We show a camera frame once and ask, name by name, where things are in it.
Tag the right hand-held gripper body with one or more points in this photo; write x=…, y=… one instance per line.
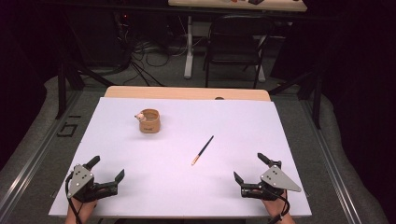
x=277, y=180

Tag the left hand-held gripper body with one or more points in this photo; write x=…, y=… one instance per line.
x=80, y=181

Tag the black pen with orange end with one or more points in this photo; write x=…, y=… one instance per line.
x=202, y=151

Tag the person's right hand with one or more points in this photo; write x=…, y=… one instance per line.
x=273, y=207

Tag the person's left hand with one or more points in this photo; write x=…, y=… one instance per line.
x=86, y=209

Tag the white board sheet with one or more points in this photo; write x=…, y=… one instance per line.
x=186, y=186

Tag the brown ceramic cup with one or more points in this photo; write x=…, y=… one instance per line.
x=150, y=124

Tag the black metal stand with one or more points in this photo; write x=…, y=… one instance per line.
x=317, y=99
x=61, y=90

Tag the white desk leg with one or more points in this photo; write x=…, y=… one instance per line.
x=262, y=73
x=188, y=46

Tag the light wooden table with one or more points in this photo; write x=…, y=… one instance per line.
x=174, y=92

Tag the black folding chair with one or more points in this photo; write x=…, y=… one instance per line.
x=236, y=46

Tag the dark cabinet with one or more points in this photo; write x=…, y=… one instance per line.
x=93, y=37

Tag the background wooden desk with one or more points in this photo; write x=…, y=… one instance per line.
x=280, y=5

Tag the black object on desk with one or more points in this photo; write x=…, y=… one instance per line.
x=256, y=1

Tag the orange object on desk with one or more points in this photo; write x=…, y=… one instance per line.
x=234, y=1

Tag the metal floor rail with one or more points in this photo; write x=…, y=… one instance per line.
x=333, y=168
x=34, y=161

